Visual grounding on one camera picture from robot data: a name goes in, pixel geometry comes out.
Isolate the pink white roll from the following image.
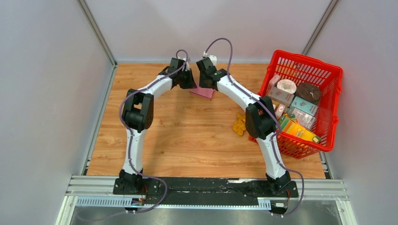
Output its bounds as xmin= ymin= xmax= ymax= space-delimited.
xmin=276 ymin=79 xmax=297 ymax=94

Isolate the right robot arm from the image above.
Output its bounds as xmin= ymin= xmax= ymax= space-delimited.
xmin=196 ymin=57 xmax=291 ymax=196

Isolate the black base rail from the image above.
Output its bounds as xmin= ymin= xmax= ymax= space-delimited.
xmin=65 ymin=175 xmax=349 ymax=215

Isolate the red plastic basket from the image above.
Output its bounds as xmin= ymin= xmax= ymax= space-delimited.
xmin=258 ymin=50 xmax=343 ymax=159

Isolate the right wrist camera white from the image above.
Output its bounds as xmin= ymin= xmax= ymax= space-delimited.
xmin=203 ymin=51 xmax=217 ymax=66

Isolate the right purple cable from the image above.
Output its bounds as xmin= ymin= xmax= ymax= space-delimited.
xmin=203 ymin=37 xmax=306 ymax=217

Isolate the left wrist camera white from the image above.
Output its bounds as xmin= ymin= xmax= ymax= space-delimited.
xmin=182 ymin=58 xmax=190 ymax=71

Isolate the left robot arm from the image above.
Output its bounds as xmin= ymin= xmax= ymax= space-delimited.
xmin=113 ymin=58 xmax=197 ymax=195

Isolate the yellow fried food toy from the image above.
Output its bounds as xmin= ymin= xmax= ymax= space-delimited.
xmin=232 ymin=113 xmax=246 ymax=136

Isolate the orange juice carton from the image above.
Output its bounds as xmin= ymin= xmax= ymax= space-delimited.
xmin=282 ymin=119 xmax=321 ymax=143

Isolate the teal snack box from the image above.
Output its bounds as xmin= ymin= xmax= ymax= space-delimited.
xmin=290 ymin=96 xmax=318 ymax=116

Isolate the pink grey snack box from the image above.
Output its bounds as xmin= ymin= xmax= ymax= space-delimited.
xmin=267 ymin=87 xmax=294 ymax=106

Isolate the brown chocolate donut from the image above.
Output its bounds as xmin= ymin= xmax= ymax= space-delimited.
xmin=295 ymin=82 xmax=321 ymax=104

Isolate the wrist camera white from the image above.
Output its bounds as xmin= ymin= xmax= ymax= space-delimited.
xmin=182 ymin=58 xmax=190 ymax=71
xmin=203 ymin=51 xmax=217 ymax=66

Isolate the pink paper box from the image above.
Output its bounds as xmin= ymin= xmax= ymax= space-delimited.
xmin=190 ymin=87 xmax=215 ymax=100

